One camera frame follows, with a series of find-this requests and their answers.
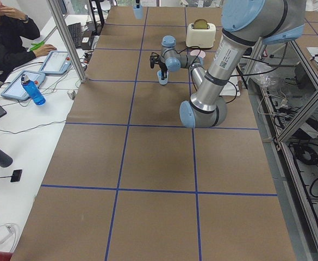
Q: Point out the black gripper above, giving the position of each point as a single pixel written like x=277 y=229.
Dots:
x=162 y=66

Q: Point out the light blue cup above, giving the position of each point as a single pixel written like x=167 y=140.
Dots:
x=162 y=82
x=138 y=12

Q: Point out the pink bowl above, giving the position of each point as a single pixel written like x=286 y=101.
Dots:
x=198 y=52

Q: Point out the cream toaster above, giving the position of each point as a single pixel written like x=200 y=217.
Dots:
x=203 y=38

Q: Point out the bread slice in toaster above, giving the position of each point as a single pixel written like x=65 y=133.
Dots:
x=200 y=24

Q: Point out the black keyboard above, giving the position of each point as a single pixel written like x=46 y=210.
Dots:
x=75 y=31

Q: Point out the far teach pendant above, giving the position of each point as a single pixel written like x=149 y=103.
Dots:
x=56 y=63

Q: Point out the blue water bottle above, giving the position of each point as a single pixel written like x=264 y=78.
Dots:
x=32 y=90

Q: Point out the person in black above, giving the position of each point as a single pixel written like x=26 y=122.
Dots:
x=14 y=25

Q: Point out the small black puck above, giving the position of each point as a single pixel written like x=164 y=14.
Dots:
x=16 y=176

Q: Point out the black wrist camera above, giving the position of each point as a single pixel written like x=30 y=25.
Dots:
x=154 y=59

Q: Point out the aluminium frame post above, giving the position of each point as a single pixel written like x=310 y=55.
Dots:
x=66 y=38

